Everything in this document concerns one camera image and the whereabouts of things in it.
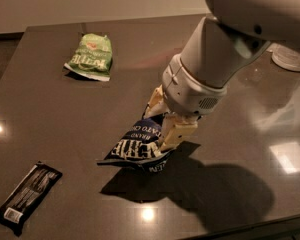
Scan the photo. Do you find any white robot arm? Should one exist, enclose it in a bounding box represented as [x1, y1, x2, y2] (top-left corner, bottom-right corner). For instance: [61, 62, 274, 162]
[145, 0, 300, 152]

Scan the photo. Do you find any green Kettle chip bag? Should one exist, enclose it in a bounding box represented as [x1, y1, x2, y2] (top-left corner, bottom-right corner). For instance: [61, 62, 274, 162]
[64, 33, 112, 82]

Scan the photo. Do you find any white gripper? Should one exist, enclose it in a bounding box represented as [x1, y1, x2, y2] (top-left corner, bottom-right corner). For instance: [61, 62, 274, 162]
[143, 54, 227, 152]

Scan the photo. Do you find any black snack bar wrapper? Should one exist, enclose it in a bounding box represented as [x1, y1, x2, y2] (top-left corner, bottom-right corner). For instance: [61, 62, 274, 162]
[0, 161, 62, 237]

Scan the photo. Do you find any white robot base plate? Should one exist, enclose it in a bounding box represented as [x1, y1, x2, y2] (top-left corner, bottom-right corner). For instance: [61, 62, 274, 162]
[272, 44, 300, 72]

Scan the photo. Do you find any blue Kettle chip bag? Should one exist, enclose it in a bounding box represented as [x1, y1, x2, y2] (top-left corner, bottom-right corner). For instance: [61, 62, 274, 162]
[97, 114, 173, 173]

